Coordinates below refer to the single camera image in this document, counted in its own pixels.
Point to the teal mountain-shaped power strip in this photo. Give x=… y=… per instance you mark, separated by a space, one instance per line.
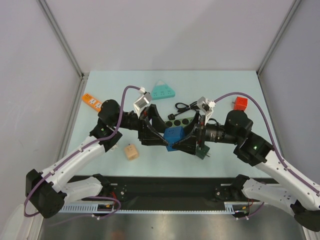
x=161 y=90

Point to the aluminium frame post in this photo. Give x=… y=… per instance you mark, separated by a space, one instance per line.
x=53 y=23
x=278 y=36

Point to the orange power strip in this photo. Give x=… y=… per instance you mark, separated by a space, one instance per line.
x=91 y=101

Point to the left aluminium frame post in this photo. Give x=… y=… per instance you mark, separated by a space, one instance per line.
x=53 y=23

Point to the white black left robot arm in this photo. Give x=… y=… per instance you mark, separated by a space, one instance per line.
x=49 y=190

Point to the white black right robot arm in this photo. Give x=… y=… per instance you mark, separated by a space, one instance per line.
x=299 y=196

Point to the beige cube socket adapter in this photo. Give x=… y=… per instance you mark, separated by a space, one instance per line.
x=131 y=152

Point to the right aluminium frame post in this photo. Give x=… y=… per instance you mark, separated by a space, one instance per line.
x=278 y=36

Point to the green power strip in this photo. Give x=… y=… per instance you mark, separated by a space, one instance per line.
x=179 y=122

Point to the blue cube socket adapter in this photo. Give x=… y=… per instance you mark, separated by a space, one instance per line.
x=173 y=135

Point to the white cable duct rail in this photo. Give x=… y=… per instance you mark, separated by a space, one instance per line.
x=154 y=206

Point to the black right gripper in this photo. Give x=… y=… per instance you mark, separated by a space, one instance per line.
x=200 y=132

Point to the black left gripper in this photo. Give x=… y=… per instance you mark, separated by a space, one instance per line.
x=146 y=132

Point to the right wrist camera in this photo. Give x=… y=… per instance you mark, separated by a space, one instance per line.
x=207 y=107

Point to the dark green cube socket adapter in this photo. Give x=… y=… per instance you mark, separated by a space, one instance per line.
x=202 y=152

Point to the red cube socket adapter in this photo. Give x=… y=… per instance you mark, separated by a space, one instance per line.
x=240 y=103

